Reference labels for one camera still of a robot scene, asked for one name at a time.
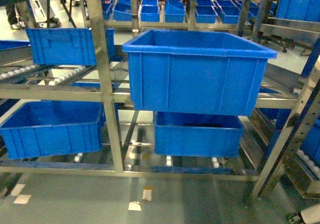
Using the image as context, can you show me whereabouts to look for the blue bin lower left shelf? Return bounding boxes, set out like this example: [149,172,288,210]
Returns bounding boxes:
[0,101,106,159]

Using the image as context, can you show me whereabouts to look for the large blue plastic bin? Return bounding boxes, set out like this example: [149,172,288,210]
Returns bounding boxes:
[122,30,277,116]

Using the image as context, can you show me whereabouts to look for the far small blue bin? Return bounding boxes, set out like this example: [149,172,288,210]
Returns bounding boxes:
[215,0,240,24]
[140,0,160,22]
[102,0,114,21]
[195,0,218,24]
[164,0,185,23]
[113,0,132,21]

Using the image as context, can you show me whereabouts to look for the blue bin shelf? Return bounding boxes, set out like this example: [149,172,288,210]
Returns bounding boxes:
[153,112,245,158]
[0,101,106,159]
[26,28,97,66]

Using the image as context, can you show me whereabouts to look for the stainless steel shelf rack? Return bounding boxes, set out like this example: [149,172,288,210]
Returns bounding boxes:
[0,0,320,202]

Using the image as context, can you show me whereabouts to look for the blue bin upper left shelf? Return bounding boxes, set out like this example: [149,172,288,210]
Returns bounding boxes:
[26,28,97,66]

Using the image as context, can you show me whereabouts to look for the blue bin lower middle shelf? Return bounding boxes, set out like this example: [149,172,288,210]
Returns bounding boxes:
[153,112,245,158]

